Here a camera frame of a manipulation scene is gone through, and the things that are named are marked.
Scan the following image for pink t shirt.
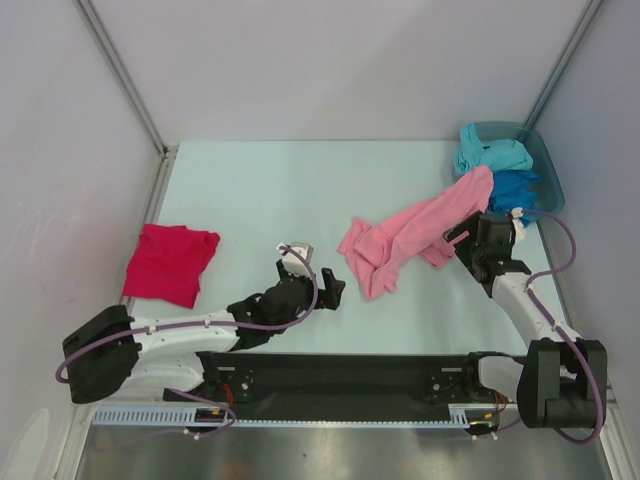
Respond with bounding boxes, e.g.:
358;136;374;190
338;166;494;300

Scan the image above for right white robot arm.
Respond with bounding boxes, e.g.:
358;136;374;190
445;208;607;443

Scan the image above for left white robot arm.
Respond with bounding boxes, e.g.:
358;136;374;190
55;268;346;405

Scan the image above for dark blue t shirt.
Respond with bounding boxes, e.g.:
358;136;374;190
488;170;540;213

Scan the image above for teal plastic bin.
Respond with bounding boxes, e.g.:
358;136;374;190
474;121;565;213

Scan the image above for light blue t shirt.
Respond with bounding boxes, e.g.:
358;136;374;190
453;123;533;176

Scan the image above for red folded t shirt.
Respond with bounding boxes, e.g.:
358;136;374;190
122;223;221;309

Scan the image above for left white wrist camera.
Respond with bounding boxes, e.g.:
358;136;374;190
277;242;314;278

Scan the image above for light blue slotted cable duct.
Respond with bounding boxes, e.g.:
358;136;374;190
92;403;474;428

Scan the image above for right aluminium frame post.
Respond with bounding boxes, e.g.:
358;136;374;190
524;0;608;128

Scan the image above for aluminium frame post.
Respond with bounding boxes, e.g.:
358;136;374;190
73;0;169;158
524;0;608;128

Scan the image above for left aluminium frame post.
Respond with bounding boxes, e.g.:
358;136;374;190
73;0;169;158

